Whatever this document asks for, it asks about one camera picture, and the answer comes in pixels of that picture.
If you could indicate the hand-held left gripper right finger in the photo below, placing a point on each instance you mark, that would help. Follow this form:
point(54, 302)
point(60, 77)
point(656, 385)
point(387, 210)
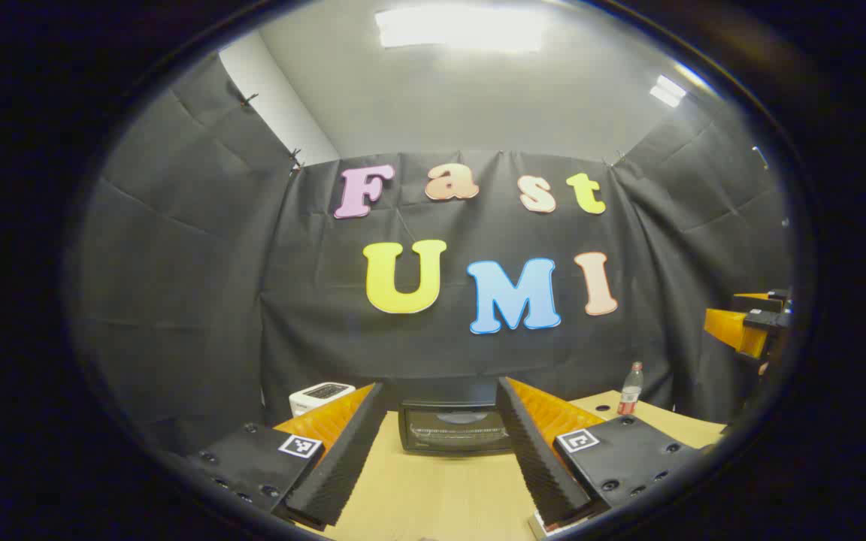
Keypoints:
point(540, 460)

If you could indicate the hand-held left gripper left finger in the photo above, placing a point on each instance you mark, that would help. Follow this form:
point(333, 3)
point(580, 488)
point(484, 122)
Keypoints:
point(343, 466)

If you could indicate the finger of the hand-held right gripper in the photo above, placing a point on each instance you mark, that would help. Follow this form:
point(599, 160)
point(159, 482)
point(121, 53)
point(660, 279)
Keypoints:
point(760, 300)
point(730, 329)

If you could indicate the black electric oven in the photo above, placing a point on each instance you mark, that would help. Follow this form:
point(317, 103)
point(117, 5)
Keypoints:
point(455, 432)

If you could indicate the white toaster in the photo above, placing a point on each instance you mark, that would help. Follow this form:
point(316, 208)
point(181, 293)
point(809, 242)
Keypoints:
point(319, 394)

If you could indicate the clear plastic water bottle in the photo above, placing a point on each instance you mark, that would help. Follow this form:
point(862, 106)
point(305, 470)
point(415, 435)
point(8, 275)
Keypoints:
point(630, 391)

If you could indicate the black backdrop cloth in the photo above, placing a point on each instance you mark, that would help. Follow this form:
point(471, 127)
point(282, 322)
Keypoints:
point(252, 263)

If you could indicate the small ceiling light panel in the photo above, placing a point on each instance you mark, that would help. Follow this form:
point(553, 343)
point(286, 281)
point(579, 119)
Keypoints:
point(667, 90)

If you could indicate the large ceiling light panel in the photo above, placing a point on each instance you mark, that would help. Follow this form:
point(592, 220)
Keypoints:
point(463, 28)

